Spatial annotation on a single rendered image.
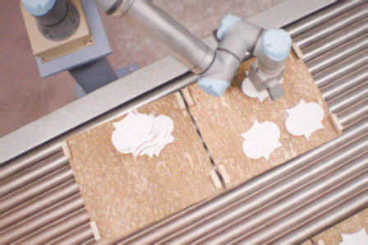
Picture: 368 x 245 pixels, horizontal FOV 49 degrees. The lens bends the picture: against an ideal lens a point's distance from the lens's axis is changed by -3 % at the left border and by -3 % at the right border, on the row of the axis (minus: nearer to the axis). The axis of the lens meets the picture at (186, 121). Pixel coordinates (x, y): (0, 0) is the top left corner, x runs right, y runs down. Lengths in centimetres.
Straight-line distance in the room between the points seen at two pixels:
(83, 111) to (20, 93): 120
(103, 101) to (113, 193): 31
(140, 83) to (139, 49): 108
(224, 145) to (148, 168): 25
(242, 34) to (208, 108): 33
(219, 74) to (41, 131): 66
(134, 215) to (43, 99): 136
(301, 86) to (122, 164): 62
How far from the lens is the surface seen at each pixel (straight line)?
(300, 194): 134
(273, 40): 108
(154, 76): 141
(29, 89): 256
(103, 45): 154
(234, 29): 111
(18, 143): 147
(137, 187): 130
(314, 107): 137
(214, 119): 133
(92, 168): 134
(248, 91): 134
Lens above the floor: 222
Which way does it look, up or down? 75 degrees down
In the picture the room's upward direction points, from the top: 9 degrees counter-clockwise
